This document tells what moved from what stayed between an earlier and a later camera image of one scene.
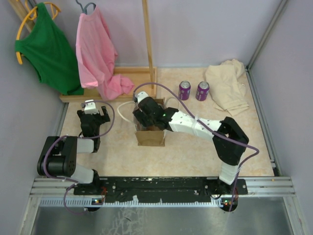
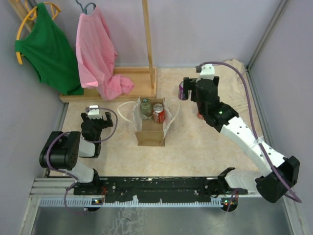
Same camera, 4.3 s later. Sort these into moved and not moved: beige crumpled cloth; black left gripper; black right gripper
Moved: black right gripper
Not moved: beige crumpled cloth; black left gripper
